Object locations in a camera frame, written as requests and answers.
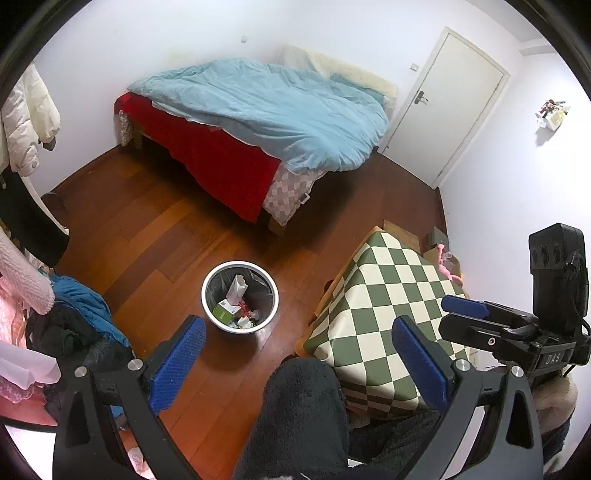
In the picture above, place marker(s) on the pink fluffy cloth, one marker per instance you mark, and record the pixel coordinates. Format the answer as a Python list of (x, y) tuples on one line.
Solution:
[(23, 277)]

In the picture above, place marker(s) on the black bin liner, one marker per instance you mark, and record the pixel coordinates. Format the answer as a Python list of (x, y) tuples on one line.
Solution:
[(221, 281)]

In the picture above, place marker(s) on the white door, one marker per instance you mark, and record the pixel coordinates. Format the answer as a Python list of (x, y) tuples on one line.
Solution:
[(452, 92)]

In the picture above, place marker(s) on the dark clothes pile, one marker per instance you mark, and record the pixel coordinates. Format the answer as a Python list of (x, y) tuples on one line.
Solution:
[(69, 332)]

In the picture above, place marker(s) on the wooden low table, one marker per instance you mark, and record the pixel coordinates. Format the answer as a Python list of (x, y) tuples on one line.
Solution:
[(330, 288)]

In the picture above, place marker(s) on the grey box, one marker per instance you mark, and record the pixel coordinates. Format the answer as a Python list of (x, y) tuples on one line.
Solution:
[(437, 236)]

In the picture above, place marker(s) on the bed with blue duvet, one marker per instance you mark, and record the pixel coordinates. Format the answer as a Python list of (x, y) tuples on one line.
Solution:
[(277, 106)]

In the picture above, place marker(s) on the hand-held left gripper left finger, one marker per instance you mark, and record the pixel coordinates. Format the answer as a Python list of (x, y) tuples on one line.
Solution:
[(180, 360)]

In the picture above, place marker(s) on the white round trash bin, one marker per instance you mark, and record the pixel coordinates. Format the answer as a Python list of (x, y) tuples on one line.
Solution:
[(240, 328)]

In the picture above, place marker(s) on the cream pillow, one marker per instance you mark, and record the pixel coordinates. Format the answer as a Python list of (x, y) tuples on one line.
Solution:
[(351, 69)]

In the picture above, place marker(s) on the pink soft toy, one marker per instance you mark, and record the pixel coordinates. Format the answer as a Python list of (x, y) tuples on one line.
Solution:
[(450, 270)]

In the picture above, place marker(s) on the pink checkered mattress cover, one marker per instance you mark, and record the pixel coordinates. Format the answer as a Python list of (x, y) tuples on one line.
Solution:
[(286, 194)]

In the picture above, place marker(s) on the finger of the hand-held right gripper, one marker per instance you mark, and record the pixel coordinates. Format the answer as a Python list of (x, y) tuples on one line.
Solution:
[(464, 305), (475, 334)]

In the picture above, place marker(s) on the green white checkered tablecloth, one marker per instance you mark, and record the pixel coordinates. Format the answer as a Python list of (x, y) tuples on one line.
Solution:
[(383, 295)]

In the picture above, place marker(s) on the flat cardboard piece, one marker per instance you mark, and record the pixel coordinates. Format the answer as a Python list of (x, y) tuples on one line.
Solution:
[(401, 233)]

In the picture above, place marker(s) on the brown cardboard box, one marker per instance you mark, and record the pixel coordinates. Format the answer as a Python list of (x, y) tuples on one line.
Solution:
[(455, 263)]

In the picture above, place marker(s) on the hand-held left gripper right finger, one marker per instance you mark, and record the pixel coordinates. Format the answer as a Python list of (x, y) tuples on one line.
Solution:
[(418, 364)]

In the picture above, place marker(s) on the red bed sheet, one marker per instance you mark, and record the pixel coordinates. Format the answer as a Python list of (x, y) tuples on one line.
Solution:
[(217, 161)]

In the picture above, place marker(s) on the white sheer cloth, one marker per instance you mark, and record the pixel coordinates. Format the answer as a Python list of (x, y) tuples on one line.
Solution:
[(27, 364)]

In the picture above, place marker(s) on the black hanging garment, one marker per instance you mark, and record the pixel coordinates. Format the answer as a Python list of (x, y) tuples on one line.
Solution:
[(32, 221)]

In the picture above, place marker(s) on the white puffer jacket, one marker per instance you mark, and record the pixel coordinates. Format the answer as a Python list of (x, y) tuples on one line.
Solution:
[(23, 120)]

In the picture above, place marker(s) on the person's right forearm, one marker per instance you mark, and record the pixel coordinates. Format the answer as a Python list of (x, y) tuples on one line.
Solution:
[(554, 397)]

